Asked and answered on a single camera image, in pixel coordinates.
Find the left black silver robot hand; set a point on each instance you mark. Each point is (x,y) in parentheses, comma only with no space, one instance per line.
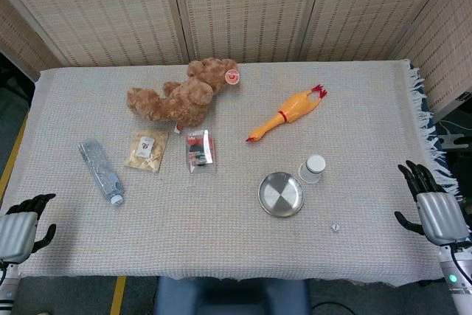
(16,234)

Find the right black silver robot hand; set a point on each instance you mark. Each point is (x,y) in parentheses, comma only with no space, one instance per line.
(440,215)

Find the white die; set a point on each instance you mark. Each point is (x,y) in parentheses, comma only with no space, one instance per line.
(335,228)

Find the white paper cup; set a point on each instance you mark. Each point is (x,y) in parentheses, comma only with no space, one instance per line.
(312,169)

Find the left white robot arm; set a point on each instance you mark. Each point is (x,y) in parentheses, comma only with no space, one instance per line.
(7,289)

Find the silver metal plate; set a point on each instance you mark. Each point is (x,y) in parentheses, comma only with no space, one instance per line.
(281,195)

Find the grey metal stand base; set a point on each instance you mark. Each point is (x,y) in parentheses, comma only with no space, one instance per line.
(455,141)

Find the blue under cloth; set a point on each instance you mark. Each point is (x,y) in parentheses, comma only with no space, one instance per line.
(432,134)

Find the clear plastic water bottle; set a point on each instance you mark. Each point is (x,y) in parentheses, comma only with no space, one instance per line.
(99,169)

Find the clear snack bag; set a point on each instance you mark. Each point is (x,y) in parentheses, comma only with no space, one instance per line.
(146,151)

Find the yellow rubber chicken toy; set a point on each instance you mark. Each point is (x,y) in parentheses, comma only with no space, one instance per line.
(291,108)

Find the beige woven table cloth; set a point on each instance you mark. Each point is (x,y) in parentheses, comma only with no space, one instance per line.
(203,234)

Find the clear box with toy car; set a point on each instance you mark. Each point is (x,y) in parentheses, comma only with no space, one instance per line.
(200,151)

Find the brown teddy bear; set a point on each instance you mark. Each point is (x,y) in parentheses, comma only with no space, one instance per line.
(184,97)

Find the blue seat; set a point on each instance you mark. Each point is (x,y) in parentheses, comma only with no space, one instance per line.
(228,296)

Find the bamboo folding screen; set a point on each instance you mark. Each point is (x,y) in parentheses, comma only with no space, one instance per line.
(239,9)

